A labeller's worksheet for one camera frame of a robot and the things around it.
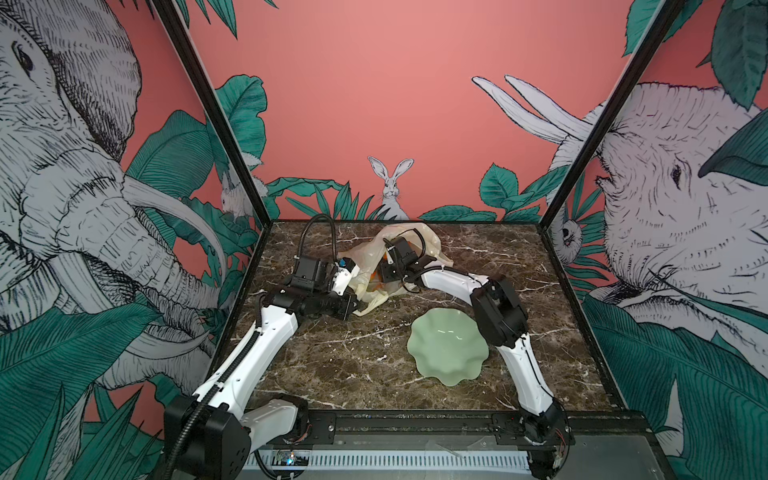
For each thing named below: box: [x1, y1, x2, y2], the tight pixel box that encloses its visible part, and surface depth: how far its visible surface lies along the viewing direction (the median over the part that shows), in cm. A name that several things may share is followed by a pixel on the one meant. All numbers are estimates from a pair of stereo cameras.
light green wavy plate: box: [406, 308, 490, 387], surface depth 88 cm
